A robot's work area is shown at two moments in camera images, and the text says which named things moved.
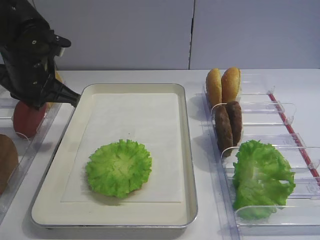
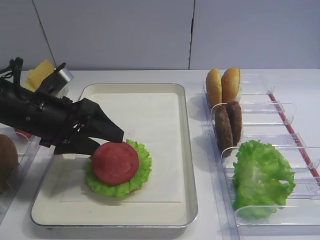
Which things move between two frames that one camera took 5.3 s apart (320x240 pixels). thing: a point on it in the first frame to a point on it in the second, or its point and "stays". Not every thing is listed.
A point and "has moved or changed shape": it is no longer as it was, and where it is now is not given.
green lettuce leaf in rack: [258, 171] stays
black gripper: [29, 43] to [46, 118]
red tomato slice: [27, 119] has moved or changed shape
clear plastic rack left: [28, 149] stays
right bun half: [231, 80] stays
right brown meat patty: [235, 112] stays
